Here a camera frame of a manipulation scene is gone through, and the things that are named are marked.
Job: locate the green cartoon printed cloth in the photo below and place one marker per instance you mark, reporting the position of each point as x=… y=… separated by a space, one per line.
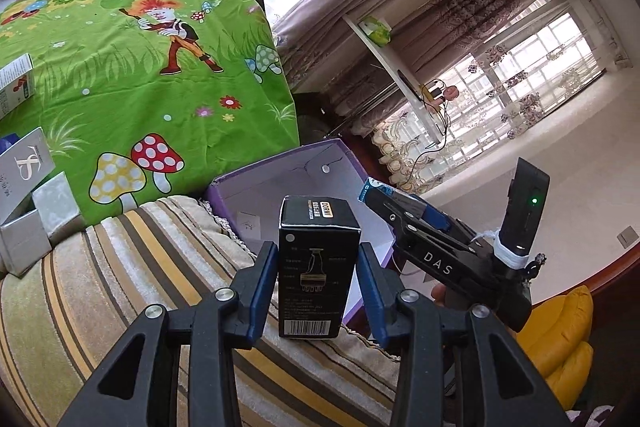
x=125 y=72

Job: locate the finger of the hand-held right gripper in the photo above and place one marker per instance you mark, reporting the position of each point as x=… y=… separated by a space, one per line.
x=437 y=218
x=397 y=219

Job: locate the purple cardboard box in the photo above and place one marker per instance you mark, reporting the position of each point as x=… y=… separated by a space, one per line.
x=285 y=187

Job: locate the black product box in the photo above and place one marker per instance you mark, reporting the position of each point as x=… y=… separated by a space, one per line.
x=310 y=272

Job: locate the striped beige cushion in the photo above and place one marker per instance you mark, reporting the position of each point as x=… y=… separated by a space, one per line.
x=125 y=287

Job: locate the person's right hand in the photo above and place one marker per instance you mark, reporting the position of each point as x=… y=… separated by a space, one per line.
x=440 y=294

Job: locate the small silver box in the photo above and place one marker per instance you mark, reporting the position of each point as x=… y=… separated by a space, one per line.
x=60 y=207

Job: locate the white and green carton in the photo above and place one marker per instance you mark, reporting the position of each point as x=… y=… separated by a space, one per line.
x=15 y=84

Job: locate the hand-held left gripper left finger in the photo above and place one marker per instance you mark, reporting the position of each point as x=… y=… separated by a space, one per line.
x=265 y=287

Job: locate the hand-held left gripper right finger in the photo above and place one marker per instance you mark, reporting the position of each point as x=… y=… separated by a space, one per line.
x=372 y=292

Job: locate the green tissue pack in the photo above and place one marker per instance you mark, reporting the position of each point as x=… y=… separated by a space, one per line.
x=376 y=29

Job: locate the white wall shelf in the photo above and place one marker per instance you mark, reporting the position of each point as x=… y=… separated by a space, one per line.
x=395 y=67

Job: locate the white framed window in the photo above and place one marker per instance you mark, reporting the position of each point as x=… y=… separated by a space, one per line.
x=540 y=57

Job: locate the wall socket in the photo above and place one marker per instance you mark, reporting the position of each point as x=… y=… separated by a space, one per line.
x=629 y=238

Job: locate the small blue packet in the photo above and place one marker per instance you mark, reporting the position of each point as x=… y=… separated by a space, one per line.
x=380 y=189

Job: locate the yellow cushion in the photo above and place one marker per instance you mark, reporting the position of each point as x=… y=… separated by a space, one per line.
x=560 y=347

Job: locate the plain white box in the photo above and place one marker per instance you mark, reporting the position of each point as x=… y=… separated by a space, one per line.
x=22 y=242

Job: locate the silver box with emblem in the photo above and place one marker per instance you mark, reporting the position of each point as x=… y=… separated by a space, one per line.
x=25 y=177

